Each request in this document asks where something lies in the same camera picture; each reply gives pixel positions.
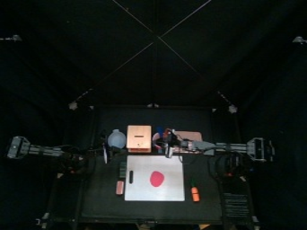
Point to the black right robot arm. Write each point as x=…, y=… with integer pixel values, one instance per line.
x=227, y=146

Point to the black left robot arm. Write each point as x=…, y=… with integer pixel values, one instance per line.
x=40, y=148

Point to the wooden drawer box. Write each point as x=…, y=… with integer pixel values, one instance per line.
x=139, y=134

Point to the flat pink dough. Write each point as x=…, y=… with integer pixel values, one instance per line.
x=156, y=179

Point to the pink rectangular block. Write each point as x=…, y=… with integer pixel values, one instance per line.
x=120, y=187

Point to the white cutting board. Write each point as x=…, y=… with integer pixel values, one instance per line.
x=167, y=191

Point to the orange toy carrot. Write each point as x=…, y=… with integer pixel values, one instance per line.
x=195, y=194

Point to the white text label sticker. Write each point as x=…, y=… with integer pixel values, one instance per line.
x=235, y=205

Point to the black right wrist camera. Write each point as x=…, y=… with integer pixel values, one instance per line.
x=169, y=137

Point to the metal frame clamp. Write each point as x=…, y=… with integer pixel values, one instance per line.
x=16, y=38
x=72, y=105
x=297, y=39
x=232, y=108

